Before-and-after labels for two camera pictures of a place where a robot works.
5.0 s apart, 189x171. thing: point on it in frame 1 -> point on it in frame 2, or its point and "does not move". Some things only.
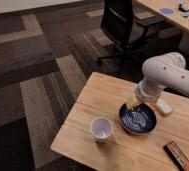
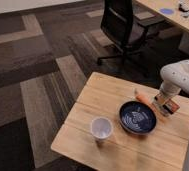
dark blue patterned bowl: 141,120 does not move
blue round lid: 167,10 does not move
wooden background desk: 185,13 does not move
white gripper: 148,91 -> 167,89
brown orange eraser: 181,159 -> 171,106
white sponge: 162,107 does not move
